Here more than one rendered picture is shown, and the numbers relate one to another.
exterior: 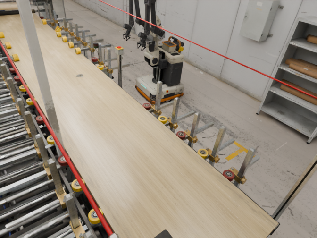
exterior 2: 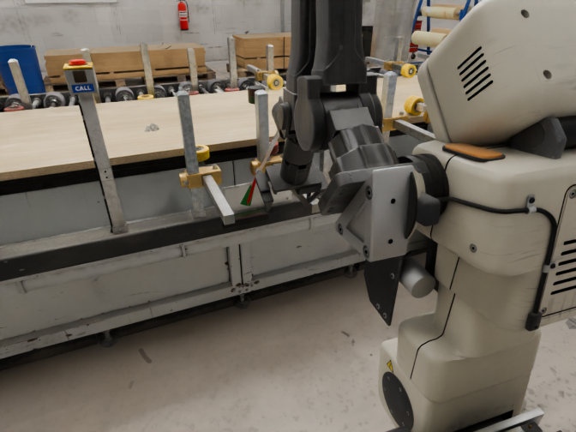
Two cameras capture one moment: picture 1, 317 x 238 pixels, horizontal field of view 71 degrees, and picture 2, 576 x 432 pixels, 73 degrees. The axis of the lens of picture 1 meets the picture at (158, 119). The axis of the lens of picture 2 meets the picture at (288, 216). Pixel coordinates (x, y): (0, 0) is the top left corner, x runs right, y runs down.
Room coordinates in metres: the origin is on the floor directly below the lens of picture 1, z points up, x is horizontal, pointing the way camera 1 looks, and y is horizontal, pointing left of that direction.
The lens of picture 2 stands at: (3.28, -0.35, 1.39)
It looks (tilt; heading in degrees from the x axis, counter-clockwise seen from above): 30 degrees down; 109
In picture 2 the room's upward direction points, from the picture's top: straight up
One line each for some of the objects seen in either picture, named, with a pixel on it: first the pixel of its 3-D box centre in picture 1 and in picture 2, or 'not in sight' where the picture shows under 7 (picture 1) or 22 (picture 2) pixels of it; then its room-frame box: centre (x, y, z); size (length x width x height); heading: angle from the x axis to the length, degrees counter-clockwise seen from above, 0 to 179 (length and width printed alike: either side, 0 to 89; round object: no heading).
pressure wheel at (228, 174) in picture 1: (227, 178); not in sight; (1.05, -0.53, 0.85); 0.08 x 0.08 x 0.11
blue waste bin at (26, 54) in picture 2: not in sight; (21, 72); (-2.19, 3.96, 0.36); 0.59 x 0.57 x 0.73; 131
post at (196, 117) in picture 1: (192, 135); not in sight; (1.46, -0.31, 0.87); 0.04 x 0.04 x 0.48; 41
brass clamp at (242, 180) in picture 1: (237, 175); not in sight; (1.10, -0.62, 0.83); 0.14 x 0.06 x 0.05; 41
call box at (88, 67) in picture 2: (119, 51); (81, 79); (2.40, 0.51, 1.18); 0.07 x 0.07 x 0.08; 41
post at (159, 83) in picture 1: (157, 103); not in sight; (1.84, 0.02, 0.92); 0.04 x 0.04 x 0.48; 41
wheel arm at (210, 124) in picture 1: (196, 131); not in sight; (1.56, -0.35, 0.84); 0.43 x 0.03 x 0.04; 131
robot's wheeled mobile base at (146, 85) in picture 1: (159, 86); not in sight; (3.54, 0.04, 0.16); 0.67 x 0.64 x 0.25; 127
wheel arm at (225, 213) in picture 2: (114, 67); (212, 188); (2.69, 0.64, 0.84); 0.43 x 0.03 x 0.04; 131
